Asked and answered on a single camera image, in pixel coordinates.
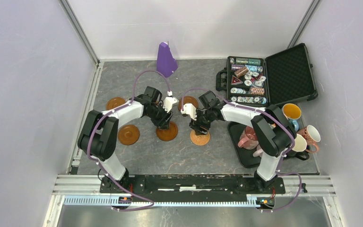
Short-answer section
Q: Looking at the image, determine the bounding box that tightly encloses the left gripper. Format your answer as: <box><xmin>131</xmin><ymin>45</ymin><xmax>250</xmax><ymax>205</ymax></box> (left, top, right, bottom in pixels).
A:
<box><xmin>146</xmin><ymin>103</ymin><xmax>173</xmax><ymax>131</ymax></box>

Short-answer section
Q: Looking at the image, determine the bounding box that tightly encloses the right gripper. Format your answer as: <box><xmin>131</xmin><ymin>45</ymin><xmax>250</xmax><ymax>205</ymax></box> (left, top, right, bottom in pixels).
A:
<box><xmin>189</xmin><ymin>108</ymin><xmax>214</xmax><ymax>136</ymax></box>

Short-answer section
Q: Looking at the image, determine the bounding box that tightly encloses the woven round coaster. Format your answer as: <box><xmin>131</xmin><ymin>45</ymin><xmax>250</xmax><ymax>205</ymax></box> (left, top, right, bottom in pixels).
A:
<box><xmin>190</xmin><ymin>130</ymin><xmax>210</xmax><ymax>146</ymax></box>

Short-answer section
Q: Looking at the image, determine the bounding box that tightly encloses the wooden coaster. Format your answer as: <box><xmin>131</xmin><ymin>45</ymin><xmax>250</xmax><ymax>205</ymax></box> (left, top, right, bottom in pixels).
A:
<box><xmin>156</xmin><ymin>121</ymin><xmax>178</xmax><ymax>141</ymax></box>
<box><xmin>178</xmin><ymin>96</ymin><xmax>199</xmax><ymax>111</ymax></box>
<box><xmin>117</xmin><ymin>124</ymin><xmax>140</xmax><ymax>146</ymax></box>
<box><xmin>106</xmin><ymin>97</ymin><xmax>126</xmax><ymax>110</ymax></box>

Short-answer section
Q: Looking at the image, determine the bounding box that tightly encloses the dark pink mug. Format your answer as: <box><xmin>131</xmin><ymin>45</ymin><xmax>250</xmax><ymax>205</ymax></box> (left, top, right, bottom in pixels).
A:
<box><xmin>237</xmin><ymin>126</ymin><xmax>259</xmax><ymax>150</ymax></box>

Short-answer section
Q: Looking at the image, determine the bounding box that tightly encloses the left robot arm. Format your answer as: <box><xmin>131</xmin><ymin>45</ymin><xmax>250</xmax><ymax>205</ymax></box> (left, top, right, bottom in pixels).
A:
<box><xmin>77</xmin><ymin>86</ymin><xmax>179</xmax><ymax>193</ymax></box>

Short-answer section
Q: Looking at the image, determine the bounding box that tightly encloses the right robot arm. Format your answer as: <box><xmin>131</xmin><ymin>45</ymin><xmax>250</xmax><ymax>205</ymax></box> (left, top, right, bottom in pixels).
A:
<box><xmin>181</xmin><ymin>91</ymin><xmax>296</xmax><ymax>193</ymax></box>

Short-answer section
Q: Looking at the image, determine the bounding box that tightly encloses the black tray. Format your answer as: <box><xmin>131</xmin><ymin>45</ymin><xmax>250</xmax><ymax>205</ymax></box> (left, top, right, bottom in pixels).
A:
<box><xmin>227</xmin><ymin>122</ymin><xmax>261</xmax><ymax>168</ymax></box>

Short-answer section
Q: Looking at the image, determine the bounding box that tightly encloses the purple cone object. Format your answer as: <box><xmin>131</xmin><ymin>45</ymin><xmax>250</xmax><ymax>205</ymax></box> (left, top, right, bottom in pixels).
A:
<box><xmin>156</xmin><ymin>42</ymin><xmax>178</xmax><ymax>78</ymax></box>

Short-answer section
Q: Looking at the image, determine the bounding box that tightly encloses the light lilac mug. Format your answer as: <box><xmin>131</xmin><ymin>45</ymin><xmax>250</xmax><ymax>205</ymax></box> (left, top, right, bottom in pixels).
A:
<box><xmin>252</xmin><ymin>148</ymin><xmax>264</xmax><ymax>157</ymax></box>

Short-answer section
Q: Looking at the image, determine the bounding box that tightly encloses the blue butterfly mug yellow inside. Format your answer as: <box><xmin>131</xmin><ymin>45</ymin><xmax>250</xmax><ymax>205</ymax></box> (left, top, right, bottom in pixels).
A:
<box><xmin>282</xmin><ymin>103</ymin><xmax>302</xmax><ymax>132</ymax></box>

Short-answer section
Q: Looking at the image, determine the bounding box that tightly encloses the cream mug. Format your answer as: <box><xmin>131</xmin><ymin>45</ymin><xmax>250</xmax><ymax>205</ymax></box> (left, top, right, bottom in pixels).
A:
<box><xmin>292</xmin><ymin>134</ymin><xmax>307</xmax><ymax>152</ymax></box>

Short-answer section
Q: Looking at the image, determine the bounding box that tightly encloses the black poker chip case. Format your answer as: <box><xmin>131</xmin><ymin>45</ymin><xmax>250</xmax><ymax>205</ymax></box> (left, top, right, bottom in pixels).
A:
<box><xmin>216</xmin><ymin>43</ymin><xmax>318</xmax><ymax>107</ymax></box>

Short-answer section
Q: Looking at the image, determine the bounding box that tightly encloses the pink dotted white mug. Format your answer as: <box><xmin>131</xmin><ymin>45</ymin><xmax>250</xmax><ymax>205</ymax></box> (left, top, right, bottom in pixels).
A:
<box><xmin>297</xmin><ymin>125</ymin><xmax>321</xmax><ymax>153</ymax></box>

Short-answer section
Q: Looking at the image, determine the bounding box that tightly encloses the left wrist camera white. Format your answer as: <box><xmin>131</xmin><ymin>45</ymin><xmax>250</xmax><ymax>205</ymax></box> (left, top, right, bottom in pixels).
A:
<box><xmin>163</xmin><ymin>91</ymin><xmax>179</xmax><ymax>113</ymax></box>

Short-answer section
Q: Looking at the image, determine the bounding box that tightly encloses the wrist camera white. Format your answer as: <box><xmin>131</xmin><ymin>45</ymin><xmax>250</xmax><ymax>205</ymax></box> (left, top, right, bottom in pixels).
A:
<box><xmin>163</xmin><ymin>91</ymin><xmax>179</xmax><ymax>113</ymax></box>
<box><xmin>181</xmin><ymin>103</ymin><xmax>197</xmax><ymax>121</ymax></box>

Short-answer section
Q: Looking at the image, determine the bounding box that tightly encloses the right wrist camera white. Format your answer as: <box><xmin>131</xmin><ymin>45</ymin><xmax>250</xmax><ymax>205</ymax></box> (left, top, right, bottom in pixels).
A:
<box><xmin>181</xmin><ymin>103</ymin><xmax>197</xmax><ymax>121</ymax></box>

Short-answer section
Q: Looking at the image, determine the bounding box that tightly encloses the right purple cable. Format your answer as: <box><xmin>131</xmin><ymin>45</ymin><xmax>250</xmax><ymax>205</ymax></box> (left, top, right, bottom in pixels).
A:
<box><xmin>180</xmin><ymin>88</ymin><xmax>303</xmax><ymax>213</ymax></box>

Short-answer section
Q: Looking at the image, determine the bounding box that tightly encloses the purple cable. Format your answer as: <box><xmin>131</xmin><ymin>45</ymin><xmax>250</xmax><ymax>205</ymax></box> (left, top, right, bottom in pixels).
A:
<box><xmin>180</xmin><ymin>88</ymin><xmax>303</xmax><ymax>213</ymax></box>
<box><xmin>86</xmin><ymin>70</ymin><xmax>173</xmax><ymax>212</ymax></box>

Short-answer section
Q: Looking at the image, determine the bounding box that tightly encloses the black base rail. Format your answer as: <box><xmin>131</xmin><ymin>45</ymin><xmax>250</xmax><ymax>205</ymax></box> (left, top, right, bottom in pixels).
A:
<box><xmin>99</xmin><ymin>174</ymin><xmax>286</xmax><ymax>203</ymax></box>

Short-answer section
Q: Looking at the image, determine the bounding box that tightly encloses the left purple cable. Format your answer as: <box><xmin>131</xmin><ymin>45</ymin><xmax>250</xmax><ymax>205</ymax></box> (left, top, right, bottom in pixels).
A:
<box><xmin>86</xmin><ymin>70</ymin><xmax>173</xmax><ymax>212</ymax></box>

